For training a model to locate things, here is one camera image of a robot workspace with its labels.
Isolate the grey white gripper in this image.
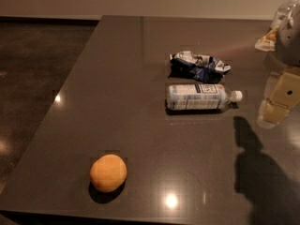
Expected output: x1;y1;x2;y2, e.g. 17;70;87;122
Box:
256;7;300;129

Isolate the blue label plastic bottle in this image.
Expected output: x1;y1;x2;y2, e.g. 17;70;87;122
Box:
166;83;243;111

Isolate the clear plastic bottle background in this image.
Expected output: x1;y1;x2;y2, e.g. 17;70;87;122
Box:
270;0;299;29

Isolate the crumpled blue white chip bag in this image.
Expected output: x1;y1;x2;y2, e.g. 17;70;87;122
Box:
170;51;231;83

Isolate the orange fruit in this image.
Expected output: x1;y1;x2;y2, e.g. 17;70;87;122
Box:
90;154;128;193

